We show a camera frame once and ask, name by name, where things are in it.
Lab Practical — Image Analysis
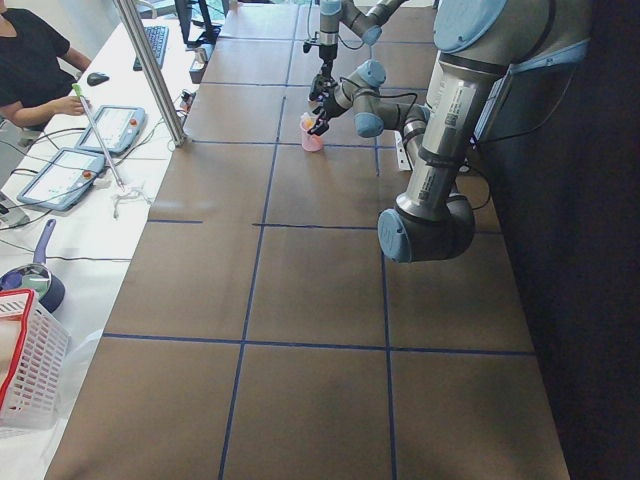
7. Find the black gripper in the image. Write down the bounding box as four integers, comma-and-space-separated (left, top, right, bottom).
319, 44, 338, 64
306, 61, 346, 136

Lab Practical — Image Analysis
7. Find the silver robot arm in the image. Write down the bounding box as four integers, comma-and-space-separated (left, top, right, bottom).
309, 1, 593, 263
303, 0, 404, 102

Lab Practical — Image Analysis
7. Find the pink mesh pen holder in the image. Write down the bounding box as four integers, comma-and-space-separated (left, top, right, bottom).
300, 112, 323, 152

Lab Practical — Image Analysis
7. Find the person hand on table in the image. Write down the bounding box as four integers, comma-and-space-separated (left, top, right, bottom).
52, 96, 88, 116

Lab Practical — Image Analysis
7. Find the far black monitor stand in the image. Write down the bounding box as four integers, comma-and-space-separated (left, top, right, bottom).
174, 0, 221, 50

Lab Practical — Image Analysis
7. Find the black keyboard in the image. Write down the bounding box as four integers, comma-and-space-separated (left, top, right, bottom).
144, 25, 169, 68

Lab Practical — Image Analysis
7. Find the far teach pendant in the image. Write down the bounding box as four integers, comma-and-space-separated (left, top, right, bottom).
93, 105, 146, 156

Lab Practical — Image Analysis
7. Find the teach pendant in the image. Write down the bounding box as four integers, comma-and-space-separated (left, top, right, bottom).
17, 148, 106, 211
93, 105, 146, 156

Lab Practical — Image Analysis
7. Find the black computer mouse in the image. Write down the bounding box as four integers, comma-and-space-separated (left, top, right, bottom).
86, 72, 110, 86

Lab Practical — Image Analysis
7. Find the long metal rod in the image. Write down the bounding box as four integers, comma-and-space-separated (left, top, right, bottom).
83, 96, 127, 194

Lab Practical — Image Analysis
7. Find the near teach pendant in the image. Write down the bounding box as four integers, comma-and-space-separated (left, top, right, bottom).
17, 148, 106, 211

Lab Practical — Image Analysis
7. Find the seated person black shirt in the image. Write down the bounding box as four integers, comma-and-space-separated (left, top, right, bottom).
1, 4, 91, 130

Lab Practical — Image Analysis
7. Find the blue pot with lid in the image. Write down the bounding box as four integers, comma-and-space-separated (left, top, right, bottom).
1, 219, 66, 313

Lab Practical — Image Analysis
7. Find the white red plastic basket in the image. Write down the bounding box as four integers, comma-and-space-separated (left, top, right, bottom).
1, 289, 69, 438

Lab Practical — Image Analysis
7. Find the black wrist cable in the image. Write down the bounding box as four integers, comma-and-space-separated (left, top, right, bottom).
339, 74, 421, 121
337, 29, 366, 51

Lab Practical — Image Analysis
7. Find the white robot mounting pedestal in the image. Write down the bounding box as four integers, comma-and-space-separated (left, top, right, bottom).
394, 131, 413, 172

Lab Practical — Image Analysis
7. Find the aluminium frame post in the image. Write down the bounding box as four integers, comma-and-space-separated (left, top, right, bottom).
114, 0, 186, 148

